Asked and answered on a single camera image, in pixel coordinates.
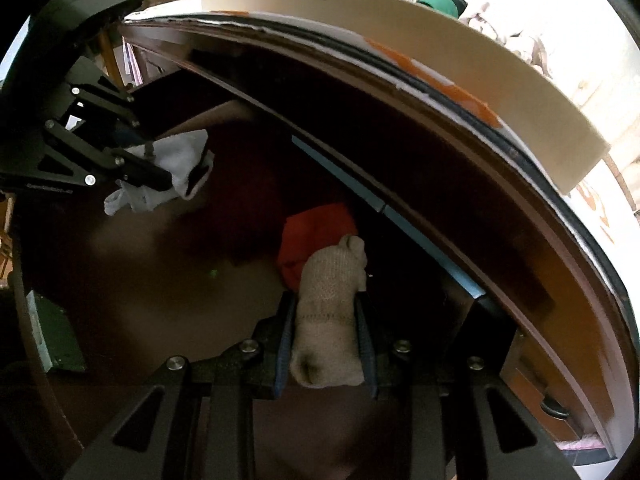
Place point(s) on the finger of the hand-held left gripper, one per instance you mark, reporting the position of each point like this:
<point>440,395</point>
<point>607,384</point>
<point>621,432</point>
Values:
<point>107,105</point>
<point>125,170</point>

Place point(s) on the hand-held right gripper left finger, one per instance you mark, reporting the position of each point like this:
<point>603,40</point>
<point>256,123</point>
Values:
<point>283,350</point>

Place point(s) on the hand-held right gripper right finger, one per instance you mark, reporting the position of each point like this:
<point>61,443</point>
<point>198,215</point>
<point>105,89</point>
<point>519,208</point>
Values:
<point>365,350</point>

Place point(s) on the beige sock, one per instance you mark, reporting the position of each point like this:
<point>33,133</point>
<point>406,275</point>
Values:
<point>325,320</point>
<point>482,22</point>

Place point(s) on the white sock with dark mark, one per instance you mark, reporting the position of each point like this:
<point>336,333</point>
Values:
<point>180,155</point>

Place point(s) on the white tray with wooden frame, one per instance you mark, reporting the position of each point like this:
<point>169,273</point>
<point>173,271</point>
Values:
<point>450,60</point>

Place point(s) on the pale beige lace-trimmed underwear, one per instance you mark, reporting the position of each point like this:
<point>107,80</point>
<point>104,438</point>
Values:
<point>525,55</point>

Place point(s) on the green and black striped sock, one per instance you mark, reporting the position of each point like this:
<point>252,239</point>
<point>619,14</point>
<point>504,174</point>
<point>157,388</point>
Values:
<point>442,5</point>

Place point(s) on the red underwear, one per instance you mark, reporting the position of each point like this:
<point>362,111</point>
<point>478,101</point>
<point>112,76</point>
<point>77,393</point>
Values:
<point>310,232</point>

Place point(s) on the small wooden drawer with knob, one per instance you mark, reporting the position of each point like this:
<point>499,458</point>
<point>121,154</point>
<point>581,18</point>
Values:
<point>535,385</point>

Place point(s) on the metal drawer lock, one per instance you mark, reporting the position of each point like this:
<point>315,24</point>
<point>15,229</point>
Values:
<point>55,332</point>

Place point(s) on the light blue tape strip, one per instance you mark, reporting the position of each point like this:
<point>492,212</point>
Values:
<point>340,175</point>
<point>435,255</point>

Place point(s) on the wooden desk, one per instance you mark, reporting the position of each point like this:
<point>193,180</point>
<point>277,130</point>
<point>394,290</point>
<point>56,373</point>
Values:
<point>450,200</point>

